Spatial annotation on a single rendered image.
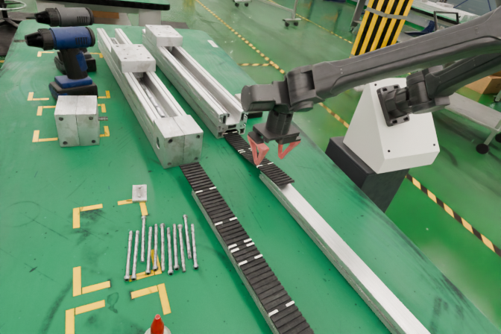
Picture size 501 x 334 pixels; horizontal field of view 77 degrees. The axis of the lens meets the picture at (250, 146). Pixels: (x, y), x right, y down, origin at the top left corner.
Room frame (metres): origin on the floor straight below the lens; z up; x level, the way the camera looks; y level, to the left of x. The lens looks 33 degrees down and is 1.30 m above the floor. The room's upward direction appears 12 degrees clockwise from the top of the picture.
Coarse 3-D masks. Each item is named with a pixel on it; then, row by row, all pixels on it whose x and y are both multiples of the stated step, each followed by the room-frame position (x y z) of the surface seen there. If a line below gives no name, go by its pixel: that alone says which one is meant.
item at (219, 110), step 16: (144, 32) 1.41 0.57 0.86; (160, 48) 1.24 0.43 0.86; (176, 48) 1.29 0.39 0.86; (160, 64) 1.22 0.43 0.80; (176, 64) 1.11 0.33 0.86; (192, 64) 1.15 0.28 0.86; (176, 80) 1.09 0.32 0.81; (192, 80) 1.00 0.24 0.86; (208, 80) 1.03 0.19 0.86; (192, 96) 0.96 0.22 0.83; (208, 96) 0.90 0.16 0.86; (224, 96) 0.93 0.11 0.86; (208, 112) 0.86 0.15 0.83; (224, 112) 0.82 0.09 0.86; (240, 112) 0.85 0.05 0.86; (224, 128) 0.82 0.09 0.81; (240, 128) 0.85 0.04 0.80
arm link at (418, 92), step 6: (414, 84) 0.83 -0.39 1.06; (420, 84) 0.82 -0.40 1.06; (408, 90) 0.85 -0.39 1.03; (414, 90) 0.82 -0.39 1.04; (420, 90) 0.81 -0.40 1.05; (426, 90) 0.80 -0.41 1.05; (414, 96) 0.81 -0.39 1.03; (420, 96) 0.80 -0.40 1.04; (426, 96) 0.79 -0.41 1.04; (408, 102) 0.81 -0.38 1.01; (414, 102) 0.80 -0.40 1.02; (420, 102) 0.79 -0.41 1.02
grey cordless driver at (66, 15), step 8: (48, 8) 1.02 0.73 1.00; (56, 8) 1.04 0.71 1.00; (64, 8) 1.05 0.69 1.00; (72, 8) 1.07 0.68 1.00; (80, 8) 1.09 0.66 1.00; (88, 8) 1.11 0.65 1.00; (40, 16) 0.99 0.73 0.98; (48, 16) 1.00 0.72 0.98; (56, 16) 1.01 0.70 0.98; (64, 16) 1.03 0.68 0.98; (72, 16) 1.05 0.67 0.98; (80, 16) 1.06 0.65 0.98; (88, 16) 1.09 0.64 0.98; (48, 24) 1.00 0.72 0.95; (56, 24) 1.01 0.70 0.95; (64, 24) 1.03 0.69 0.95; (72, 24) 1.05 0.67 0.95; (80, 24) 1.07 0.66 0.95; (88, 24) 1.09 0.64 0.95; (80, 48) 1.06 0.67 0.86; (56, 56) 1.04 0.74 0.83; (88, 56) 1.07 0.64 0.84; (56, 64) 1.03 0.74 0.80; (88, 64) 1.06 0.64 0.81; (64, 72) 1.00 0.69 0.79
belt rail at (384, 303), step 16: (272, 192) 0.61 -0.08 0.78; (288, 192) 0.59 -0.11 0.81; (288, 208) 0.56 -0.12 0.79; (304, 208) 0.55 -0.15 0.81; (304, 224) 0.51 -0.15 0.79; (320, 224) 0.51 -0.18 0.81; (320, 240) 0.47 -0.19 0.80; (336, 240) 0.47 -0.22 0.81; (336, 256) 0.43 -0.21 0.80; (352, 256) 0.44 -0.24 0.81; (352, 272) 0.40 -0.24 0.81; (368, 272) 0.41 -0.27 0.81; (368, 288) 0.37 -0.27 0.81; (384, 288) 0.38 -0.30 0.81; (368, 304) 0.36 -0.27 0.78; (384, 304) 0.34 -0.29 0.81; (400, 304) 0.35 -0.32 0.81; (384, 320) 0.33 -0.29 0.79; (400, 320) 0.32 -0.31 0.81; (416, 320) 0.33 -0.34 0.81
